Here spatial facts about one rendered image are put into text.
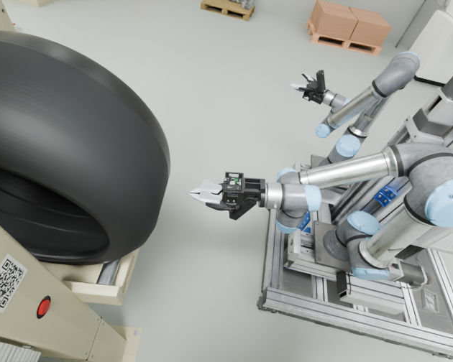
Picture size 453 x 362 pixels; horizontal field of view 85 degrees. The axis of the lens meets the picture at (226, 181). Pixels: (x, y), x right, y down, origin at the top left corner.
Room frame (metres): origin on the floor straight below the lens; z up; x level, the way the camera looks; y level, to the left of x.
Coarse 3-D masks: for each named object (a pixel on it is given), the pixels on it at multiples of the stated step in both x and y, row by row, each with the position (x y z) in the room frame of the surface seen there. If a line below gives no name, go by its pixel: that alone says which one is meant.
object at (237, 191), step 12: (228, 180) 0.44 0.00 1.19; (240, 180) 0.45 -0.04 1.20; (252, 180) 0.46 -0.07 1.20; (264, 180) 0.46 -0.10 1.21; (228, 192) 0.41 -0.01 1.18; (240, 192) 0.40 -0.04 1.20; (252, 192) 0.42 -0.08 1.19; (264, 192) 0.43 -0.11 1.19; (228, 204) 0.40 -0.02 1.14; (240, 204) 0.40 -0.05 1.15; (264, 204) 0.41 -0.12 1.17
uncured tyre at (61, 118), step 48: (0, 48) 0.37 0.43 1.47; (48, 48) 0.42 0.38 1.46; (0, 96) 0.27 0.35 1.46; (48, 96) 0.31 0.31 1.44; (96, 96) 0.38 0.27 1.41; (0, 144) 0.22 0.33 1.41; (48, 144) 0.24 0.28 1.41; (96, 144) 0.29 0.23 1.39; (144, 144) 0.37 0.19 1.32; (0, 192) 0.34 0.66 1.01; (48, 192) 0.41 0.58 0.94; (96, 192) 0.23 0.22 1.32; (144, 192) 0.29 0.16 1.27; (48, 240) 0.27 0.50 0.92; (96, 240) 0.30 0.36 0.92; (144, 240) 0.26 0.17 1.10
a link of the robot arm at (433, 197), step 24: (432, 168) 0.51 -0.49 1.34; (408, 192) 0.50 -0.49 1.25; (432, 192) 0.45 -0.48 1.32; (408, 216) 0.46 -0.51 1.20; (432, 216) 0.41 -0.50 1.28; (360, 240) 0.53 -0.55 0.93; (384, 240) 0.46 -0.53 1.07; (408, 240) 0.44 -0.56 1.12; (360, 264) 0.44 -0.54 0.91; (384, 264) 0.43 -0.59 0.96
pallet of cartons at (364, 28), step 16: (320, 0) 6.40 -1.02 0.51; (320, 16) 5.71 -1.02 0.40; (336, 16) 5.53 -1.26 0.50; (352, 16) 5.76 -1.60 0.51; (368, 16) 6.04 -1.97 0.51; (320, 32) 5.52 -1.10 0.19; (336, 32) 5.53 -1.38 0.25; (352, 32) 5.58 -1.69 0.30; (368, 32) 5.59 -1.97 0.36; (384, 32) 5.61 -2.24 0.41; (352, 48) 5.63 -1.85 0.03
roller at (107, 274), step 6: (108, 264) 0.24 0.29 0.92; (114, 264) 0.24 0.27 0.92; (102, 270) 0.22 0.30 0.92; (108, 270) 0.22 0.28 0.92; (114, 270) 0.23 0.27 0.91; (102, 276) 0.20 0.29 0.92; (108, 276) 0.21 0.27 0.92; (114, 276) 0.22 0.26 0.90; (96, 282) 0.18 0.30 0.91; (102, 282) 0.19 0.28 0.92; (108, 282) 0.19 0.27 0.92
